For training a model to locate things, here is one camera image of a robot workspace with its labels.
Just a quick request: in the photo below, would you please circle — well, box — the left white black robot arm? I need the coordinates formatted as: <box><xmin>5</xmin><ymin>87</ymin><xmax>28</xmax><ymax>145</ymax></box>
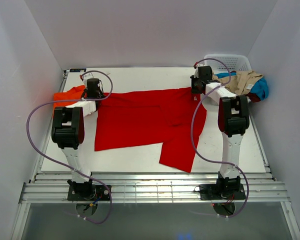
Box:
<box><xmin>51</xmin><ymin>77</ymin><xmax>105</xmax><ymax>200</ymax></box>

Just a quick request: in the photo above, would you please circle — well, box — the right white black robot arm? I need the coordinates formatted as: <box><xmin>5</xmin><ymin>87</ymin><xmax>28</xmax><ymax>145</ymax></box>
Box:
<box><xmin>190</xmin><ymin>65</ymin><xmax>250</xmax><ymax>200</ymax></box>

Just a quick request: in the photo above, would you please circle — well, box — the white plastic laundry basket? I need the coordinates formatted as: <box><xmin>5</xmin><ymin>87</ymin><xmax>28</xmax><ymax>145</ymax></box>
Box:
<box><xmin>203</xmin><ymin>53</ymin><xmax>253</xmax><ymax>106</ymax></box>

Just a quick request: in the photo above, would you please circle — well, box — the folded orange t shirt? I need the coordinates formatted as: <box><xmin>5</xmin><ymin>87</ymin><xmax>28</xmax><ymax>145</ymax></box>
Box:
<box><xmin>52</xmin><ymin>85</ymin><xmax>86</xmax><ymax>116</ymax></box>

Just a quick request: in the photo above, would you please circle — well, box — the blue label sticker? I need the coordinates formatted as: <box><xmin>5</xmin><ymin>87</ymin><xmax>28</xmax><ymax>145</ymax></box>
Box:
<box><xmin>69</xmin><ymin>68</ymin><xmax>87</xmax><ymax>73</ymax></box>

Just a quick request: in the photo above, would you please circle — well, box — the beige t shirt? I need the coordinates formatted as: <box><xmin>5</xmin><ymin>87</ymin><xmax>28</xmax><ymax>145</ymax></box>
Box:
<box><xmin>212</xmin><ymin>70</ymin><xmax>264</xmax><ymax>96</ymax></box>

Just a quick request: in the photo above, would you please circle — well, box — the dark red t shirt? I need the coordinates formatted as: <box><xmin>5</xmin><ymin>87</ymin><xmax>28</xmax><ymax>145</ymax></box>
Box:
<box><xmin>246</xmin><ymin>92</ymin><xmax>261</xmax><ymax>103</ymax></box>

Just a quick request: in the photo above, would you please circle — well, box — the blue t shirt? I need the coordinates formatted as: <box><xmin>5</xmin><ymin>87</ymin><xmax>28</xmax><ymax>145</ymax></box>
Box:
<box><xmin>229</xmin><ymin>71</ymin><xmax>269</xmax><ymax>101</ymax></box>

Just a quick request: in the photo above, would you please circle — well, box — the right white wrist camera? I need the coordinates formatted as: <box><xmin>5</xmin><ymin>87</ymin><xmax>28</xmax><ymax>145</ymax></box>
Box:
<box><xmin>194</xmin><ymin>62</ymin><xmax>205</xmax><ymax>79</ymax></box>

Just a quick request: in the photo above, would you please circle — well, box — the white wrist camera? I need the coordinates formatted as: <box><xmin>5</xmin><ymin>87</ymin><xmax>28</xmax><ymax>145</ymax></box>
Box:
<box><xmin>79</xmin><ymin>73</ymin><xmax>92</xmax><ymax>87</ymax></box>
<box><xmin>194</xmin><ymin>62</ymin><xmax>205</xmax><ymax>79</ymax></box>

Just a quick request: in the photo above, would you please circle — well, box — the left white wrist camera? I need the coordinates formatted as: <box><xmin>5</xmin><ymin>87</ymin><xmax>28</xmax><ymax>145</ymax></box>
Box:
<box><xmin>79</xmin><ymin>73</ymin><xmax>92</xmax><ymax>87</ymax></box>

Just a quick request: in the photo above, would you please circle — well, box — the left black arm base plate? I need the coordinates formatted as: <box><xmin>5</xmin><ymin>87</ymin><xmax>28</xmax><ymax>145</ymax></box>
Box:
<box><xmin>66</xmin><ymin>184</ymin><xmax>112</xmax><ymax>202</ymax></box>

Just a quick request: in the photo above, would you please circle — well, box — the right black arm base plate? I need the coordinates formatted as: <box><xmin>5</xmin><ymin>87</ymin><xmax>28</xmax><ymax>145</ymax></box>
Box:
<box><xmin>193</xmin><ymin>184</ymin><xmax>246</xmax><ymax>200</ymax></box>

